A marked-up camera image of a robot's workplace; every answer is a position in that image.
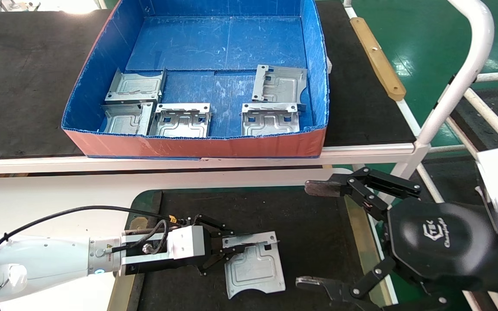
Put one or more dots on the blue corrugated plastic box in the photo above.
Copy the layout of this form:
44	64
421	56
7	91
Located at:
214	39

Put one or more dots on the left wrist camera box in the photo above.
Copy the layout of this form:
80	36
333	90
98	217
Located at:
188	242

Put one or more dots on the white tube frame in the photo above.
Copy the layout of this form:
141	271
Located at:
478	43

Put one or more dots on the stamped metal bracket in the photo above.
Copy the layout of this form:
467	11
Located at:
123	121
270	123
180	125
253	272
281	84
134	86

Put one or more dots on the small black table mat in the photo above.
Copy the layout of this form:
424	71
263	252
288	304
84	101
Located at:
301	216

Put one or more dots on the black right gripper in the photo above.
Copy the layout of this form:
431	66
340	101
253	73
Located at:
439	242

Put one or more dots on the long wooden edge strip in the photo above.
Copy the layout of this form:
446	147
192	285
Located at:
378	60

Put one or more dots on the large black table mat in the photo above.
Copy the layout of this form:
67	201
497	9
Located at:
24	86

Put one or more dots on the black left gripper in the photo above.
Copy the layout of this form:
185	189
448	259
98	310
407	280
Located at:
167	265

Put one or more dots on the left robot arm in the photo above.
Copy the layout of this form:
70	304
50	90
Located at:
46	261

